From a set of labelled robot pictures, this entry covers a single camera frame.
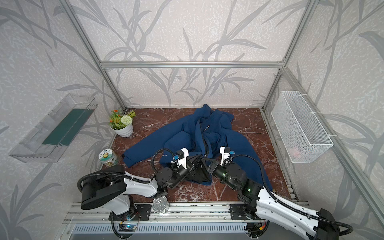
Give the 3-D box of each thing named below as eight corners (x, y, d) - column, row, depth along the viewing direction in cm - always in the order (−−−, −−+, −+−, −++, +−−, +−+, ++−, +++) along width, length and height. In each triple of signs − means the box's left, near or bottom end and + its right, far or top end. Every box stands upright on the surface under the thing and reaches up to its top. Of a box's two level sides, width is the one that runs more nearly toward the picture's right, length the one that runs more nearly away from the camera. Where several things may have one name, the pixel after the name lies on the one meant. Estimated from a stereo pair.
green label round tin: (103, 166, 91) (95, 161, 85) (108, 155, 96) (101, 148, 90) (116, 166, 91) (109, 161, 85) (120, 155, 96) (114, 148, 90)
